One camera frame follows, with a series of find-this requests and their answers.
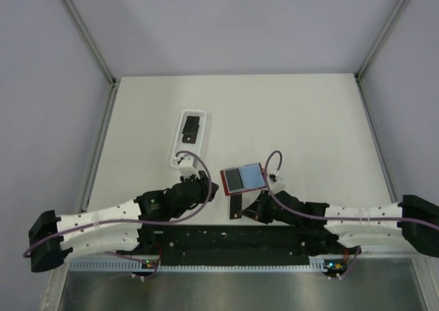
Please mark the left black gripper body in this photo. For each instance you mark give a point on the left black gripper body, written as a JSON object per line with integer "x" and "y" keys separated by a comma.
{"x": 204, "y": 182}

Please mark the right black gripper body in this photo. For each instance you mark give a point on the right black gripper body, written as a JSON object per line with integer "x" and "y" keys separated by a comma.
{"x": 268, "y": 213}

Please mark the black VIP credit card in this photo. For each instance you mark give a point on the black VIP credit card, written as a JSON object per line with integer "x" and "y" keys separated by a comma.
{"x": 235, "y": 206}

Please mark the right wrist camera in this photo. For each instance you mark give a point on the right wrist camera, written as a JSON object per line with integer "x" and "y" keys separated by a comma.
{"x": 276, "y": 183}

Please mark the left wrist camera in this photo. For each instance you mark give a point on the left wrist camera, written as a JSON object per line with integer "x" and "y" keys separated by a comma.
{"x": 186, "y": 165}

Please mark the white cable duct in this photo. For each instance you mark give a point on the white cable duct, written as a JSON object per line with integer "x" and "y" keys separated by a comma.
{"x": 119, "y": 265}

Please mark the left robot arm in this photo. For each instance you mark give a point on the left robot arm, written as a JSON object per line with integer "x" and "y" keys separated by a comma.
{"x": 54, "y": 239}

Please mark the red leather card holder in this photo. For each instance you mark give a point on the red leather card holder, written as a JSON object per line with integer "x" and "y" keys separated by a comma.
{"x": 252, "y": 178}

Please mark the left aluminium frame post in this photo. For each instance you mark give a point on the left aluminium frame post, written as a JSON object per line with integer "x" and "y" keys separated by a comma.
{"x": 88, "y": 41}

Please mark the right aluminium frame post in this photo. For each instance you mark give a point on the right aluminium frame post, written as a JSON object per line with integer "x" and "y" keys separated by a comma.
{"x": 383, "y": 35}

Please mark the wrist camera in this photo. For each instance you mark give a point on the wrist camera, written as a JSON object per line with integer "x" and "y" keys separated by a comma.
{"x": 186, "y": 165}
{"x": 276, "y": 183}

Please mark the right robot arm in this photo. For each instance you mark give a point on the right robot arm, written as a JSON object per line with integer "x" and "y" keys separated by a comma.
{"x": 327, "y": 229}

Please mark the aluminium frame post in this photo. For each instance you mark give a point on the aluminium frame post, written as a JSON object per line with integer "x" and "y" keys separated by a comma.
{"x": 88, "y": 41}
{"x": 383, "y": 35}

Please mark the white plastic tray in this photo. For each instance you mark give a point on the white plastic tray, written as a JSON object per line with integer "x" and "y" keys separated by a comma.
{"x": 178, "y": 145}

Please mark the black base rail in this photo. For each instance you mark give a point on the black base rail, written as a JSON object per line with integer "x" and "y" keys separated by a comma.
{"x": 236, "y": 245}

